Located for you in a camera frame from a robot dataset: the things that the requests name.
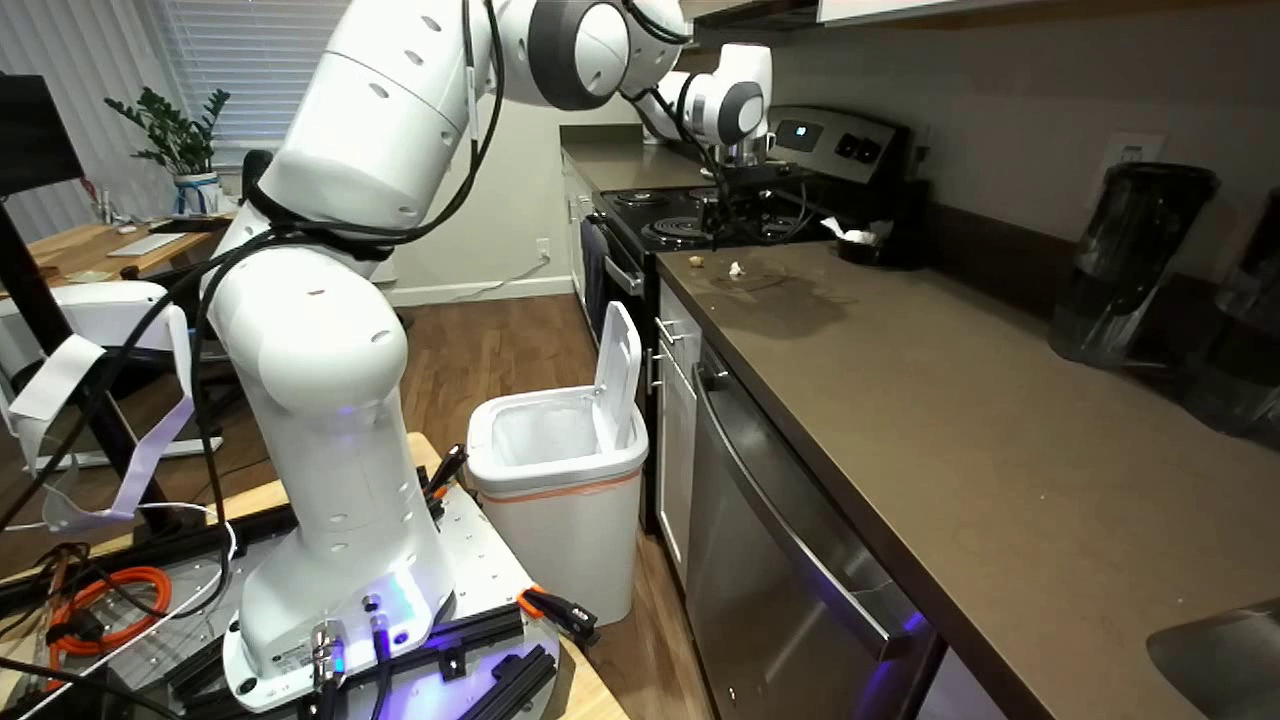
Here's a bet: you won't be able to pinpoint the white paper napkin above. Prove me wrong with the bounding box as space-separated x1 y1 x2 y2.
816 213 894 253

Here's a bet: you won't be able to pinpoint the white keyboard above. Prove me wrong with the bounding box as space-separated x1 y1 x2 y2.
105 228 192 260

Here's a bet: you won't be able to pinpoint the steel sink basin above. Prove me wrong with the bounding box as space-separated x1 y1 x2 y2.
1143 595 1280 720

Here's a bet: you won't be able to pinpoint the black tripod stand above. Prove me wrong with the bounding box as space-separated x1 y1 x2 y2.
0 194 175 536

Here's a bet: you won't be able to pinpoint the black pan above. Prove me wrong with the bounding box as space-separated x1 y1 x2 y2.
816 194 938 272

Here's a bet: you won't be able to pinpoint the stainless steel dishwasher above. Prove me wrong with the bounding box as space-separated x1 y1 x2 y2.
680 334 938 720

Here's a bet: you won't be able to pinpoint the white window blinds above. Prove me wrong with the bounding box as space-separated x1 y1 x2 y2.
134 0 355 153

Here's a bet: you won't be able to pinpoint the black stove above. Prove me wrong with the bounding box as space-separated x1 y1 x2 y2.
575 100 926 344

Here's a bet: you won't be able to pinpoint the orange coiled cable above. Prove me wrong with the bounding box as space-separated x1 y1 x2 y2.
46 564 175 663

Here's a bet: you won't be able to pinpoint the potted green plant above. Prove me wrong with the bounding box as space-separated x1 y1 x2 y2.
102 85 234 219

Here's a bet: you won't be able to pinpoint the robot mounting table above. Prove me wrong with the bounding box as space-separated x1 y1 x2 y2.
0 426 632 720

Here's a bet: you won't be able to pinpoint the black aluminium extrusion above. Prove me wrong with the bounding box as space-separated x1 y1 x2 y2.
335 598 532 683
454 644 560 720

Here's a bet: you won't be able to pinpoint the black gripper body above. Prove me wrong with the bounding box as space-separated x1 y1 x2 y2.
703 131 761 206

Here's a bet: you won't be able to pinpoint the white flat strap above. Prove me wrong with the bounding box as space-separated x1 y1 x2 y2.
6 331 204 522

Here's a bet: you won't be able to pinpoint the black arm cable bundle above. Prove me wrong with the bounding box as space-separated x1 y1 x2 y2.
196 0 514 290

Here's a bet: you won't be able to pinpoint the black coffee maker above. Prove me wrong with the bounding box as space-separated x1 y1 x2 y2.
1185 183 1280 451
1048 154 1224 374

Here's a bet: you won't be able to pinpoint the white lidded trash bin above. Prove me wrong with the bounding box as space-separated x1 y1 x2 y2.
461 296 657 631

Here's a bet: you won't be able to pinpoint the black computer monitor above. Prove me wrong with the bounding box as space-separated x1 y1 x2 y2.
0 71 87 201

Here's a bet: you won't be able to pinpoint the white drawer cabinet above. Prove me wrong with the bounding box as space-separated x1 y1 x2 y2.
654 275 708 593

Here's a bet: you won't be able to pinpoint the wooden desk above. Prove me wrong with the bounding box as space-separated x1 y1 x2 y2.
0 216 234 290

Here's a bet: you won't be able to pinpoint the white wall outlet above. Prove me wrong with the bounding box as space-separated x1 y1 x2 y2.
1098 127 1168 174

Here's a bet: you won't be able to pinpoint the black orange clamp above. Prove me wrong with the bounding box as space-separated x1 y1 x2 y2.
515 582 601 639
420 439 474 502

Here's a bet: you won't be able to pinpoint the white bin liner bag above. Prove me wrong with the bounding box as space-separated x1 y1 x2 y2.
475 392 632 470

